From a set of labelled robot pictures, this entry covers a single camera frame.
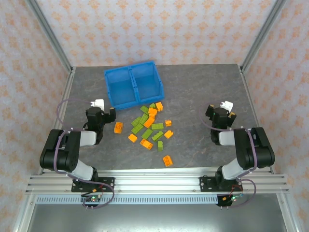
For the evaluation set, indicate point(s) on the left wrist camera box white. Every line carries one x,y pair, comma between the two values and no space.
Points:
97,103

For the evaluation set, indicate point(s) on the long aluminium base rail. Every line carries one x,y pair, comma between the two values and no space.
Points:
157,181

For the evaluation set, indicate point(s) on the small circuit board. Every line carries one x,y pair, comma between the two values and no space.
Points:
93,198
233,198

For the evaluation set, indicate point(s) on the grey metal panel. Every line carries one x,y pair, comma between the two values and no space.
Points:
157,220

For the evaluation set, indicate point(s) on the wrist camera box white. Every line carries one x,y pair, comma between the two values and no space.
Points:
97,103
227,105

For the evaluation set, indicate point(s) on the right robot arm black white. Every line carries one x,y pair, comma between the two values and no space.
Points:
243,149

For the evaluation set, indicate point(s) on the green lego brick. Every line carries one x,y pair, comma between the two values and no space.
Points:
152,105
146,133
136,120
160,146
157,136
144,109
157,126
144,118
137,128

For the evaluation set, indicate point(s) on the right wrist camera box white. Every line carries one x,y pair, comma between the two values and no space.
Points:
227,105

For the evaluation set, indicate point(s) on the aluminium table side rail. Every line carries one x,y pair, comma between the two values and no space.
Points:
246,89
67,84

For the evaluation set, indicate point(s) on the blue plastic bin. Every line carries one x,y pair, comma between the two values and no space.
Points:
120,89
147,84

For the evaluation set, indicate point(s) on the aluminium frame leg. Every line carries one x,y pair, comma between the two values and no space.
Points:
24,212
286,212

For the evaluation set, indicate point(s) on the aluminium frame post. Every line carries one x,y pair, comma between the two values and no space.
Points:
263,33
50,33

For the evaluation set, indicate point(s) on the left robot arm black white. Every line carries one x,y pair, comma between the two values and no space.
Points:
72,149

